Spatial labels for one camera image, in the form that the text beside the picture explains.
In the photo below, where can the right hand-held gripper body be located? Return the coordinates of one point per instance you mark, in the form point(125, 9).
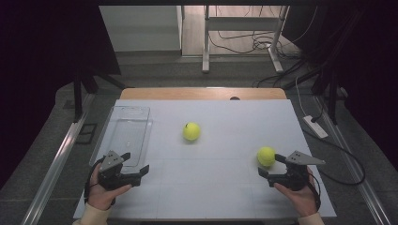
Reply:
point(295, 178)

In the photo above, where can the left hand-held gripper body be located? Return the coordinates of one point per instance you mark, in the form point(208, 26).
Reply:
point(109, 162)

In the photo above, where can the yellow tennis ball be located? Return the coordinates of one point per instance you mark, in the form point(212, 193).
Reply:
point(266, 156)
point(191, 131)

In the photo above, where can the person's right hand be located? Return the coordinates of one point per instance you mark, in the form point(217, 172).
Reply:
point(302, 200)

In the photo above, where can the person's left hand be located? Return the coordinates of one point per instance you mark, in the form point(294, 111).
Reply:
point(98, 195)

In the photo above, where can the clear plastic container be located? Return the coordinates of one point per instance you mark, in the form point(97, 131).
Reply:
point(128, 131)

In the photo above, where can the white power strip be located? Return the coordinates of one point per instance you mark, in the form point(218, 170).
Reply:
point(315, 126)

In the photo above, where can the black metal stand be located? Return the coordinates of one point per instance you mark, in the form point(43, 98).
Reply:
point(78, 93)
point(332, 93)

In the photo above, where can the wooden table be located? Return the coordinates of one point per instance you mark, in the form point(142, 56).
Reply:
point(203, 93)

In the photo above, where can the dark curtain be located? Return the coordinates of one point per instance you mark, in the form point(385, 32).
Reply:
point(369, 62)
point(37, 62)

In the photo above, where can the black floor bracket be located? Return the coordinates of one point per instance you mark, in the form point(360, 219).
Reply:
point(87, 133)

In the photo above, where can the aluminium floor rail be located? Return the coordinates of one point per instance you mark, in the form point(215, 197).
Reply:
point(359, 175)
point(53, 172)

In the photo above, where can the white metal desk frame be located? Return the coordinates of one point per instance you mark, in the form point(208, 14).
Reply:
point(206, 47)

